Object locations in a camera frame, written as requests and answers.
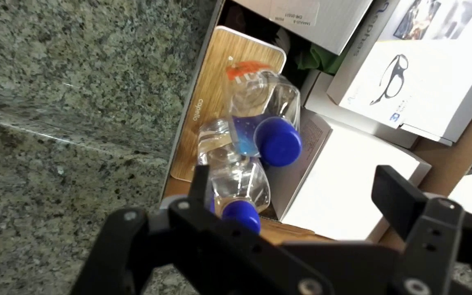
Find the white box with glasses picture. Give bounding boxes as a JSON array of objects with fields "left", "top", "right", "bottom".
[{"left": 327, "top": 0, "right": 472, "bottom": 147}]

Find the flat white box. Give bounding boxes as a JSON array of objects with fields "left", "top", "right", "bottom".
[{"left": 301, "top": 69, "right": 420, "bottom": 150}]

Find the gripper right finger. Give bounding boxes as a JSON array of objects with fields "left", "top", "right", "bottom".
[{"left": 371, "top": 165, "right": 472, "bottom": 295}]

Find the brown cardboard box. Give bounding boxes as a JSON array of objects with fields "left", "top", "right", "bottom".
[{"left": 159, "top": 0, "right": 472, "bottom": 248}]

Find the plain white carton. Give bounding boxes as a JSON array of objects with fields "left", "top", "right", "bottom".
[{"left": 266, "top": 108, "right": 432, "bottom": 242}]

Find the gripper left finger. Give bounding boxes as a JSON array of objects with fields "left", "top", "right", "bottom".
[{"left": 70, "top": 165, "right": 336, "bottom": 295}]

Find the wood-print flat box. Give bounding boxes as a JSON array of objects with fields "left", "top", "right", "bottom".
[{"left": 170, "top": 25, "right": 287, "bottom": 183}]

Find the white box with label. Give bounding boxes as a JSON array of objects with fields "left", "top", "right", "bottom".
[{"left": 231, "top": 0, "right": 374, "bottom": 56}]

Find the clear water bottle blue cap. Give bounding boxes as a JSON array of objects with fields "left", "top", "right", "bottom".
[{"left": 197, "top": 119, "right": 272, "bottom": 235}]

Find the clear water bottle orange label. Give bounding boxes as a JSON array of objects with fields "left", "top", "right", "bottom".
[{"left": 225, "top": 57, "right": 303, "bottom": 168}]

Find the green cloth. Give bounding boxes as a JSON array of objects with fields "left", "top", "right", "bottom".
[{"left": 295, "top": 43, "right": 348, "bottom": 76}]

